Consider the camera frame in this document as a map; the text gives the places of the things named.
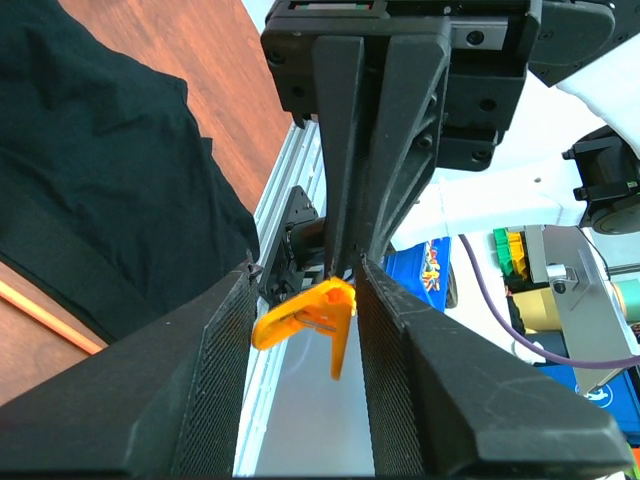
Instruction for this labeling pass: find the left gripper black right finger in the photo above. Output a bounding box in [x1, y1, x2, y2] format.
[356, 259, 633, 478]

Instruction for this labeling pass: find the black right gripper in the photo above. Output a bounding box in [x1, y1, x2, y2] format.
[261, 1, 541, 275]

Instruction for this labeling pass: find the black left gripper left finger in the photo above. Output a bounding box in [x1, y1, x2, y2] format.
[1, 261, 257, 478]

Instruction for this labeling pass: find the orange clothespin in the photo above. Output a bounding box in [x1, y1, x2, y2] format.
[251, 277, 356, 381]

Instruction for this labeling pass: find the orange plastic hanger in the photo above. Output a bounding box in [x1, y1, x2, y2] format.
[1, 282, 103, 355]

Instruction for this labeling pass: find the black underwear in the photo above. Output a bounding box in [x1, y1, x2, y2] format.
[1, 1, 260, 343]

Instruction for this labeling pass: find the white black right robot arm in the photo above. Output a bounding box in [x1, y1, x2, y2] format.
[261, 1, 639, 276]

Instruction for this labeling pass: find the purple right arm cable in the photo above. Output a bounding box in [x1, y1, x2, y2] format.
[457, 232, 640, 370]

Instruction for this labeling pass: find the aluminium rail frame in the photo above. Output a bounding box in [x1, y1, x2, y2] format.
[232, 117, 376, 476]

